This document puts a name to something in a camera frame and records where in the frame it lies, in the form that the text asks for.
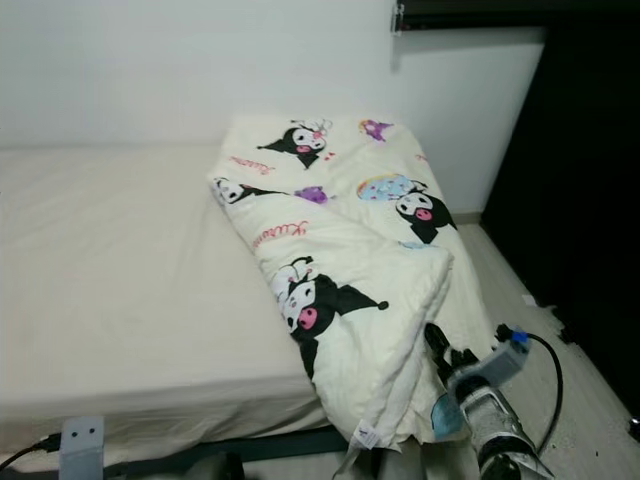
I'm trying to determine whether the cream cartoon print blanket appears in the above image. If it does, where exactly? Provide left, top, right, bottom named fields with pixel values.
left=208, top=113, right=469, bottom=453

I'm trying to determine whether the black wardrobe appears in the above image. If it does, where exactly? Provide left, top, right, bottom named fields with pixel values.
left=390, top=0, right=640, bottom=419

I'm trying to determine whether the mattress with beige sheet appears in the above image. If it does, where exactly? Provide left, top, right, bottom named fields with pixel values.
left=0, top=145, right=536, bottom=461

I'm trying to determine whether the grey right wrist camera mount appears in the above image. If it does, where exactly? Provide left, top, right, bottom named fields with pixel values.
left=458, top=327, right=532, bottom=393

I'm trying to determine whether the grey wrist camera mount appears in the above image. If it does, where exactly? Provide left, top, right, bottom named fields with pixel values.
left=60, top=415, right=106, bottom=480
left=458, top=327, right=532, bottom=393

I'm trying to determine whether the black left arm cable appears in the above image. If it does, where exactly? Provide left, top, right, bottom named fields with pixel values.
left=0, top=432, right=64, bottom=472

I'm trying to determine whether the dark teal bed frame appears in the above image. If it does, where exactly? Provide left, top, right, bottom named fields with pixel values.
left=105, top=427, right=353, bottom=477

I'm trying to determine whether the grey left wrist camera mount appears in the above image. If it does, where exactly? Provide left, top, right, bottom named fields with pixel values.
left=60, top=415, right=106, bottom=480

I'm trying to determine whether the small metal bracket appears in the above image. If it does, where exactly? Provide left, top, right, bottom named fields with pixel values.
left=389, top=2, right=407, bottom=37

